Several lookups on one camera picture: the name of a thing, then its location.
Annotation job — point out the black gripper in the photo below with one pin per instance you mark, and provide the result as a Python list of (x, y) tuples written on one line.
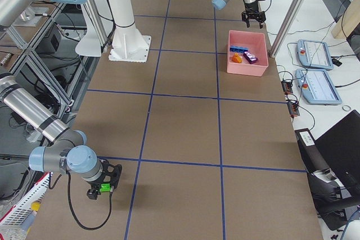
[(250, 7), (99, 181)]

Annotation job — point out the green block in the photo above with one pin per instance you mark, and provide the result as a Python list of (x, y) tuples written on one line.
[(105, 187)]

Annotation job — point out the long blue block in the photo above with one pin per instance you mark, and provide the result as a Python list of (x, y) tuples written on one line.
[(238, 49)]

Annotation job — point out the purple sloped block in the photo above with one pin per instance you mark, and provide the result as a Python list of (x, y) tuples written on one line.
[(250, 57)]

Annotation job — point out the orange sloped block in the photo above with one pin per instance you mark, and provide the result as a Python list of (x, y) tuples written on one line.
[(236, 58)]

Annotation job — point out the pink plastic box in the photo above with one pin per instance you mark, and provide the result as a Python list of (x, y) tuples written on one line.
[(256, 44)]

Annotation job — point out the upper teach pendant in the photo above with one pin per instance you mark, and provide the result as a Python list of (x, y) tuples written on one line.
[(314, 54)]

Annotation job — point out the teach pendant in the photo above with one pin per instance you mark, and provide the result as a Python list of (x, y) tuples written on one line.
[(316, 87), (314, 54)]

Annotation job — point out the lower teach pendant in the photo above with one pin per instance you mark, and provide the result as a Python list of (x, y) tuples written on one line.
[(316, 87)]

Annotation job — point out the white plastic basket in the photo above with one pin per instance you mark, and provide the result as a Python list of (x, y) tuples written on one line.
[(16, 223)]

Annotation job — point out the aluminium frame post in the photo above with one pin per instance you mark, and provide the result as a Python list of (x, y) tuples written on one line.
[(285, 27)]

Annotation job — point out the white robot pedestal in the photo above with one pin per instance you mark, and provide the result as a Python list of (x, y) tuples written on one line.
[(128, 43)]

